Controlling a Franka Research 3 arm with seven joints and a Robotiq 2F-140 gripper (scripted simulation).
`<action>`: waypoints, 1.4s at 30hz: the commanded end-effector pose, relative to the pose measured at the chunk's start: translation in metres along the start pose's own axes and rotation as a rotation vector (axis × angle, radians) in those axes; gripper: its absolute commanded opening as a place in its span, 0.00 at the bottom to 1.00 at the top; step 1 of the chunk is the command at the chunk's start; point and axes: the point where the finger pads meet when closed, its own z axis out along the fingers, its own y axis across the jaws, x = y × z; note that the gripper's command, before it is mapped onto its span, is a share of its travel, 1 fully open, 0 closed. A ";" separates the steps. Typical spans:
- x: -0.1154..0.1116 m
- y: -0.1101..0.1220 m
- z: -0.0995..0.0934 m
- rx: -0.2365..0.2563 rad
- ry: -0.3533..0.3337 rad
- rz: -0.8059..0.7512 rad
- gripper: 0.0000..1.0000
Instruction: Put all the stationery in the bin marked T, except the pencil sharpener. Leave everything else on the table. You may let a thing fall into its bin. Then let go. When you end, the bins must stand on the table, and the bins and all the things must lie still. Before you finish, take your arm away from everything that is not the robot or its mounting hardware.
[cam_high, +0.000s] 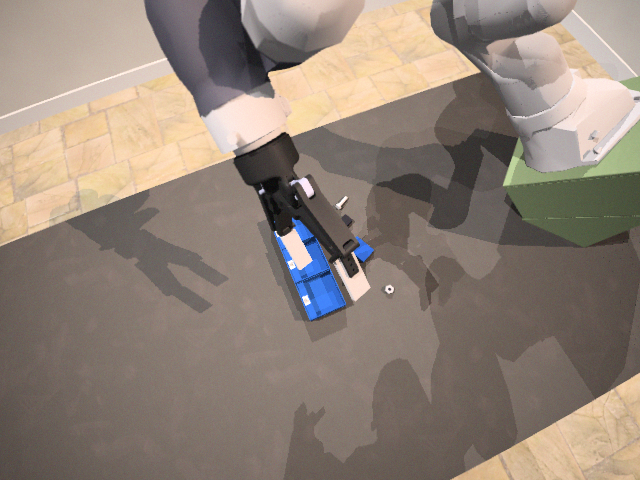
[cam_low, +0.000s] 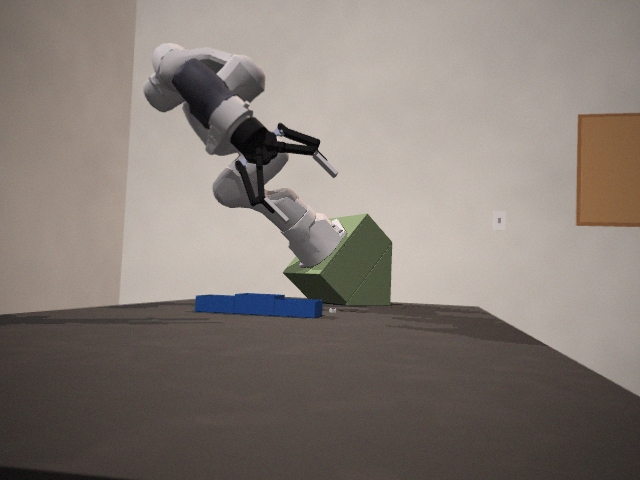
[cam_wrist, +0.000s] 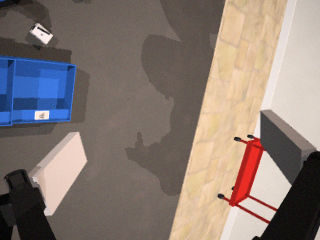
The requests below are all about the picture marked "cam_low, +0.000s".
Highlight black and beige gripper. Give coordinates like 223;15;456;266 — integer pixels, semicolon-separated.
230;117;338;224

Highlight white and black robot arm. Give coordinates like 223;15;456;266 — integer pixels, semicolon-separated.
143;43;347;268

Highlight blue rack of three bins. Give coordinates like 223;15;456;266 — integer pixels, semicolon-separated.
195;293;323;318

